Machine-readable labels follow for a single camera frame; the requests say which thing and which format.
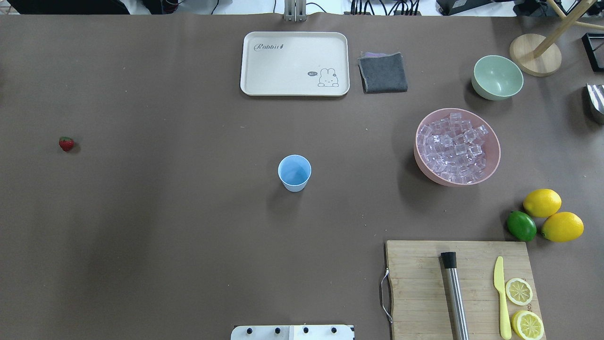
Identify steel muddler black tip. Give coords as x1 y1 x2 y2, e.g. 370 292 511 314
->
440 252 470 340

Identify wooden mug tree stand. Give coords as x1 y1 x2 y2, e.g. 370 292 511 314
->
510 0 604 77

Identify lemon half lower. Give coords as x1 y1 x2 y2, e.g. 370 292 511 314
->
511 311 545 340

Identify lemon half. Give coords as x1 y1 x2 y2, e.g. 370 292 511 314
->
511 311 545 340
504 278 534 306

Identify light blue plastic cup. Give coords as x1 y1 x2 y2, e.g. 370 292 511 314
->
277 154 311 192

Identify cream rabbit tray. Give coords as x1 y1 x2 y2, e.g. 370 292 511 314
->
240 32 350 96

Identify red strawberry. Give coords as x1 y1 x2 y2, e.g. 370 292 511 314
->
58 137 76 152

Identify green bowl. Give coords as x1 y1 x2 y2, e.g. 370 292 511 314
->
471 55 524 101

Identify lemon half upper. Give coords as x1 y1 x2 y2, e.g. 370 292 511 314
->
504 278 534 306

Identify yellow lemon upper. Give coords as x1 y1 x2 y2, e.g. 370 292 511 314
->
522 188 562 218

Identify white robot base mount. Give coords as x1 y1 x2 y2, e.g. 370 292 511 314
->
230 324 355 340

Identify green lime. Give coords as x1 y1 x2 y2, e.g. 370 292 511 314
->
505 211 537 242

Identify wooden cutting board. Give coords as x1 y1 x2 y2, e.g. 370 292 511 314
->
385 240 542 340

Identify yellow lemon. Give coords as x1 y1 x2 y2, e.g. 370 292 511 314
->
522 188 562 218
541 212 584 243

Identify folded grey cloth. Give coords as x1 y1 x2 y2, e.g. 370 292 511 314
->
358 52 408 94

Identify yellow plastic knife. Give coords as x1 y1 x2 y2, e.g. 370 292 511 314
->
493 256 512 340

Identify yellow lemon lower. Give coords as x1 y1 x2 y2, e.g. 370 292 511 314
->
541 212 584 243

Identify clear ice cubes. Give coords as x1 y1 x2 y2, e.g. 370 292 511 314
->
418 112 490 184

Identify pink bowl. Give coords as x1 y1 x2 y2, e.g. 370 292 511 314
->
414 108 502 187

